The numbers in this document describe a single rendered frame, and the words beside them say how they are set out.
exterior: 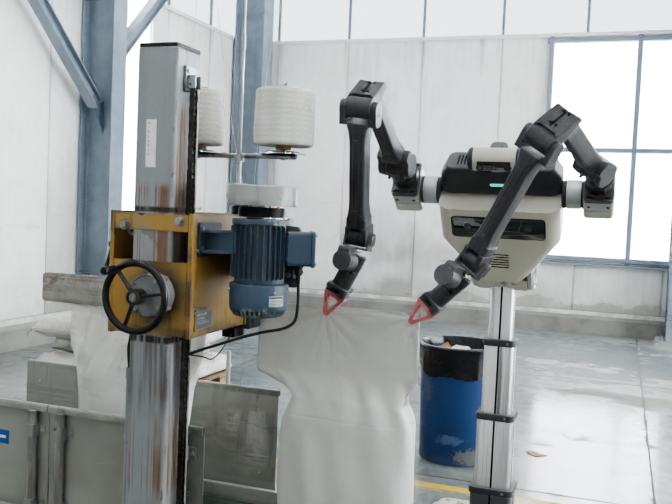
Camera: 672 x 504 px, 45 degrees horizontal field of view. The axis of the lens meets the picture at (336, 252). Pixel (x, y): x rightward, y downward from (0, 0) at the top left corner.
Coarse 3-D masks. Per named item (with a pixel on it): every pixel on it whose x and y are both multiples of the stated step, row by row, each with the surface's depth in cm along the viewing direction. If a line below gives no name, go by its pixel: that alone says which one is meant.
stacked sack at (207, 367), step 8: (208, 352) 598; (216, 352) 600; (208, 360) 576; (216, 360) 581; (224, 360) 591; (200, 368) 559; (208, 368) 569; (216, 368) 580; (224, 368) 592; (200, 376) 559
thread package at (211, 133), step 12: (204, 96) 224; (216, 96) 226; (204, 108) 224; (216, 108) 226; (204, 120) 223; (216, 120) 226; (204, 132) 224; (216, 132) 226; (204, 144) 229; (216, 144) 227
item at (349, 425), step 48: (288, 336) 243; (336, 336) 239; (384, 336) 232; (288, 384) 240; (336, 384) 237; (384, 384) 232; (288, 432) 237; (336, 432) 230; (384, 432) 226; (288, 480) 237; (336, 480) 230; (384, 480) 226
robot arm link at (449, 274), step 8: (448, 264) 216; (456, 264) 217; (488, 264) 221; (440, 272) 217; (448, 272) 216; (456, 272) 217; (480, 272) 220; (440, 280) 216; (448, 280) 215; (456, 280) 217
